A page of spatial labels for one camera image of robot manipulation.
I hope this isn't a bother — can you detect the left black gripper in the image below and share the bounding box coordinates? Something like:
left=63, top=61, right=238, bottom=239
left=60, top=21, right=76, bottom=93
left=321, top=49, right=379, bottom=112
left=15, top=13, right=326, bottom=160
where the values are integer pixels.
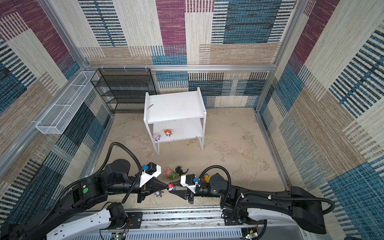
left=109, top=177, right=168, bottom=203

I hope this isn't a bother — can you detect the grey hood Doraemon figure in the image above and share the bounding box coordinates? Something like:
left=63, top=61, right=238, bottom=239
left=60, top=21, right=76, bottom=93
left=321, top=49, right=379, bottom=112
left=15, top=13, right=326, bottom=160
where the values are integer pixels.
left=154, top=191, right=164, bottom=197

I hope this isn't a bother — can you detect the red hat Doraemon figure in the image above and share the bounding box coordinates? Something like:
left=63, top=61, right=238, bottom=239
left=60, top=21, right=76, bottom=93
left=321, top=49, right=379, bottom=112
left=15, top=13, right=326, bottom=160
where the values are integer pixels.
left=167, top=183, right=176, bottom=192

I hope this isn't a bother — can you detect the pink hood Doraemon figure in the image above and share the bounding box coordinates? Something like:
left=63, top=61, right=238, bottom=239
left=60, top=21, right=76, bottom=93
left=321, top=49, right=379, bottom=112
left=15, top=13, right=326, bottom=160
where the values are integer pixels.
left=153, top=134, right=161, bottom=142

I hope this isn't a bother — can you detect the orange crab hood Doraemon figure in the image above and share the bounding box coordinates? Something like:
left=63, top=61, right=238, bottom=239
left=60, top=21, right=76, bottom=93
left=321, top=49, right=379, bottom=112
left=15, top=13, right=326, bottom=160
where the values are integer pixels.
left=164, top=130, right=172, bottom=137

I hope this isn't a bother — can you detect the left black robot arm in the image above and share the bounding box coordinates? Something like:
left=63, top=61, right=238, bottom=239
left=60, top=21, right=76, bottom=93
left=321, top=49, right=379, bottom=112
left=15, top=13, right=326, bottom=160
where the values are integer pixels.
left=1, top=142, right=167, bottom=240

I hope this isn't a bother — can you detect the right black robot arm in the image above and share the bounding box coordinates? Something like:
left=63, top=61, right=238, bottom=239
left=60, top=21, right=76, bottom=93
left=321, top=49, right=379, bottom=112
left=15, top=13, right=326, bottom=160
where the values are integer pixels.
left=167, top=165, right=336, bottom=235

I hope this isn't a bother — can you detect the white two-tier shelf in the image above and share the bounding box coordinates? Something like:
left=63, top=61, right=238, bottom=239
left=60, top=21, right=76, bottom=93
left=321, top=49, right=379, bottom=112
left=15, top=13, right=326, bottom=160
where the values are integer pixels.
left=143, top=87, right=207, bottom=156

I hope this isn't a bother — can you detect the pink green cactus figure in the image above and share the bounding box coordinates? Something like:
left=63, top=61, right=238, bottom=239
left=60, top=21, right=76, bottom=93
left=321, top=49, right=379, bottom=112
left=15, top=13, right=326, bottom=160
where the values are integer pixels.
left=164, top=168, right=177, bottom=180

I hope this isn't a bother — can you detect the black blue Luxray figure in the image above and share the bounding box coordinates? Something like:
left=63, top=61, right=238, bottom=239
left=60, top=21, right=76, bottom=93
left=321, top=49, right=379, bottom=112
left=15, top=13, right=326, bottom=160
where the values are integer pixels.
left=175, top=166, right=189, bottom=176

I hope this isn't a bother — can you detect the orange yellow Pokemon figure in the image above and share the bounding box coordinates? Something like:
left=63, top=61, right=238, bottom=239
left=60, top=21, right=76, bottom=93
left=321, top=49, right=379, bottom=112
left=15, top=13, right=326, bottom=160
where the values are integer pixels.
left=202, top=174, right=211, bottom=183

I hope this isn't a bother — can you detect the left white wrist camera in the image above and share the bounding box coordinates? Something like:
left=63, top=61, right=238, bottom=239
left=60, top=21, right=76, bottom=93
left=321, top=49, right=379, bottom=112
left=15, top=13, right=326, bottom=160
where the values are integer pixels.
left=139, top=162, right=162, bottom=188

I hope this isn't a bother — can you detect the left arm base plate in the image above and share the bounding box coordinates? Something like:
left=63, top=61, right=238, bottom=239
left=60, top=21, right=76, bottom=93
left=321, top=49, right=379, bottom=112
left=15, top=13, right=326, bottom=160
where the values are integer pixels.
left=116, top=212, right=144, bottom=232

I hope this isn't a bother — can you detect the aluminium mounting rail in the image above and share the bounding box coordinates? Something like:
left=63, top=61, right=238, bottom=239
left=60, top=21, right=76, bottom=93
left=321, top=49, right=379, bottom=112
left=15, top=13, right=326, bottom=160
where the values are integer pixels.
left=68, top=204, right=313, bottom=240

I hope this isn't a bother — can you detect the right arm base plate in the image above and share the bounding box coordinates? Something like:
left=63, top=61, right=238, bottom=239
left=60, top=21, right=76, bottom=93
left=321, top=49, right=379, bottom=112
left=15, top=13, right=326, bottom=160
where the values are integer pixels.
left=222, top=209, right=267, bottom=226

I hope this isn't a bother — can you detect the black wire mesh rack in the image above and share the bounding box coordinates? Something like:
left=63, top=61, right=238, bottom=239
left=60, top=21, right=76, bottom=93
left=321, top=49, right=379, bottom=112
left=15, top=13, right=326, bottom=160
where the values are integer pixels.
left=91, top=68, right=160, bottom=114

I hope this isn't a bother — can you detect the white wire mesh basket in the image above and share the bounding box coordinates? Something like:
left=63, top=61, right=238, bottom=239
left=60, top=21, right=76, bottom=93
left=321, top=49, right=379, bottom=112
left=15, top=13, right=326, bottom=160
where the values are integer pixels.
left=36, top=71, right=95, bottom=135

